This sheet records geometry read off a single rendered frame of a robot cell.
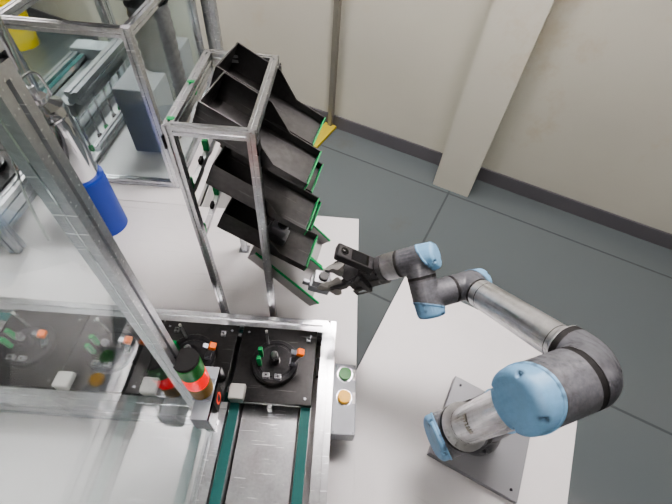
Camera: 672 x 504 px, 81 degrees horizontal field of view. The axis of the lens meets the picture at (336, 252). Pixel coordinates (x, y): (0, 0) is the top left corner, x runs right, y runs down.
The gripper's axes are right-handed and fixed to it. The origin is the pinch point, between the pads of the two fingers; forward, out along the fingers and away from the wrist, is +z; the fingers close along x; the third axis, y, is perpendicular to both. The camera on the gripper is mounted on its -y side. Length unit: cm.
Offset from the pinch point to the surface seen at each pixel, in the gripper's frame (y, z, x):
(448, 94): 90, -16, 221
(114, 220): -32, 85, 30
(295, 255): -7.8, 4.9, 4.8
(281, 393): 11.4, 16.8, -29.2
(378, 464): 38, -2, -42
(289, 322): 11.5, 19.8, -5.4
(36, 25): -90, 64, 60
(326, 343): 19.2, 9.0, -11.0
